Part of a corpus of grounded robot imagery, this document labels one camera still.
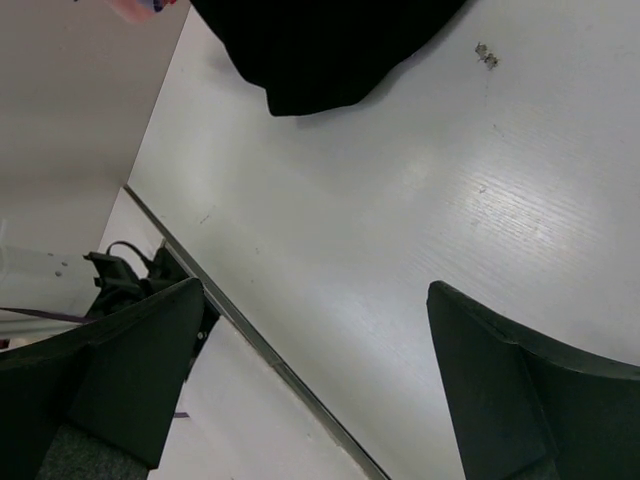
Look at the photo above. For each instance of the pink t shirt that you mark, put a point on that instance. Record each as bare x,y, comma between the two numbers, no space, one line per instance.
133,11

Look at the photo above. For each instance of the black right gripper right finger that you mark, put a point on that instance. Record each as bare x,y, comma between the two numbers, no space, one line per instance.
526,406

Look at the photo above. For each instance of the black t shirt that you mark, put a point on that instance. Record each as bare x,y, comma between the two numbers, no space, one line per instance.
314,56

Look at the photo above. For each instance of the small debris on table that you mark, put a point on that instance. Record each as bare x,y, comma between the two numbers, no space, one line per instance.
487,56

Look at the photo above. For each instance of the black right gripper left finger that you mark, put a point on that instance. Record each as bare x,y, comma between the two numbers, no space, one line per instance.
97,401

